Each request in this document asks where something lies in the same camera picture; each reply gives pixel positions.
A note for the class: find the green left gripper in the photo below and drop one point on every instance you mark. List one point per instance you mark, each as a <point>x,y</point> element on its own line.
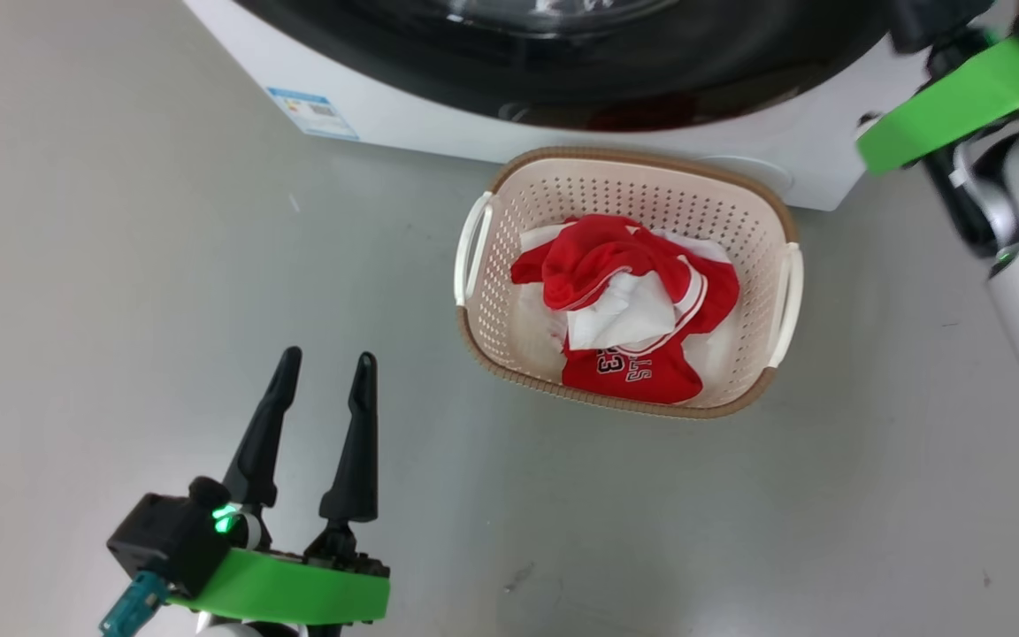
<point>297,593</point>

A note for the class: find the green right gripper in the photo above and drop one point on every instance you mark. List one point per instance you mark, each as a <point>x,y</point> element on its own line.
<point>961,97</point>

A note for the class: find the washing machine door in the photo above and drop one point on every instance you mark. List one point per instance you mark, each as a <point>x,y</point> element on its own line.
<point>739,71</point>

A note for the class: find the red and white jersey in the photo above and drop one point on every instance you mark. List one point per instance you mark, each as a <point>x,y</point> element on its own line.
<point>598,257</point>

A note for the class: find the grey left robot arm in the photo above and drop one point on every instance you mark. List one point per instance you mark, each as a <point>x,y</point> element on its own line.
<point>226,631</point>

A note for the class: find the cream basket with brown rim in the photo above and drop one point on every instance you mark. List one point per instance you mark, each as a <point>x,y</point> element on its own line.
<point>527,195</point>

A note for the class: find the white washing machine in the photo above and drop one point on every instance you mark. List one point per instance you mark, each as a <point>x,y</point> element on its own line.
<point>403,115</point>

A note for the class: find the round white filter cover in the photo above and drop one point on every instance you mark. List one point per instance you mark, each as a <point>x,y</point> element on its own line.
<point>766,172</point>

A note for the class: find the blue energy label sticker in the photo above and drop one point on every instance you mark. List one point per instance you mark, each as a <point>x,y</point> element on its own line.
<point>313,113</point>

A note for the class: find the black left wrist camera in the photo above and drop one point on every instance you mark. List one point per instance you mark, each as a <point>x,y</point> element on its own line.
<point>164,540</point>

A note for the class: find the teal left camera connector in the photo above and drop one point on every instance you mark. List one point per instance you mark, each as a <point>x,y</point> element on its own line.
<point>131,606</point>

